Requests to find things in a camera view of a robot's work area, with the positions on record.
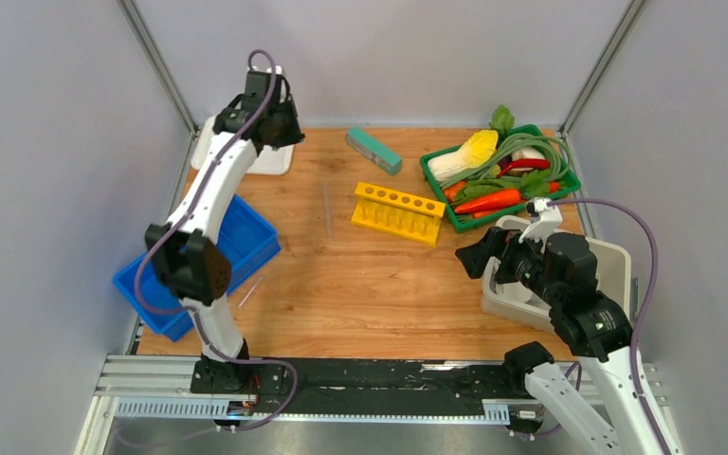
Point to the clear test tube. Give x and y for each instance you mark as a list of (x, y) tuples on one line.
[(250, 291)]

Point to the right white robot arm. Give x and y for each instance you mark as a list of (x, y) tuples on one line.
[(600, 338)]

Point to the beige plastic tub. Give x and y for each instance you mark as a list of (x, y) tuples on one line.
[(515, 302)]

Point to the napa cabbage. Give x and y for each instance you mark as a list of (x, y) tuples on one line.
[(470, 155)]

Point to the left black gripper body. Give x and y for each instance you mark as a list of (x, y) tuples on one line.
[(285, 126)]

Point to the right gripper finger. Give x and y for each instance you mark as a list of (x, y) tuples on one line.
[(474, 258), (497, 236)]

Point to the teal rectangular box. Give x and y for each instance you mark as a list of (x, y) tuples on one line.
[(374, 150)]

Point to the orange carrot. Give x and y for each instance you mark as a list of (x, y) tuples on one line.
[(490, 202)]

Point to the yellow test tube rack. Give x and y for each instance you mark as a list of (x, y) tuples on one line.
[(398, 213)]

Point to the green leafy vegetable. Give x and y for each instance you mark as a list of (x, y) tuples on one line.
[(502, 120)]

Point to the green long beans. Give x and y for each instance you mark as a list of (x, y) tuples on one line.
[(552, 149)]

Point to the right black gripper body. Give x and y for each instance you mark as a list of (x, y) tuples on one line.
[(520, 262)]

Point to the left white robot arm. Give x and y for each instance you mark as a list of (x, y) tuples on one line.
[(184, 251)]

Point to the blue plastic bin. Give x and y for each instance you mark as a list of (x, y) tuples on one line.
[(245, 238)]

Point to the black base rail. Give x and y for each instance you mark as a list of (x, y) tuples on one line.
[(363, 387)]

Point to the white tray lid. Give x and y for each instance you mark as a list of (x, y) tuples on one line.
[(269, 162)]

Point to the green vegetable tray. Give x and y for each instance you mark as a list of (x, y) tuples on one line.
[(532, 184)]

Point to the red chili pepper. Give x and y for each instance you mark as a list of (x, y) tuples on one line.
[(522, 166)]

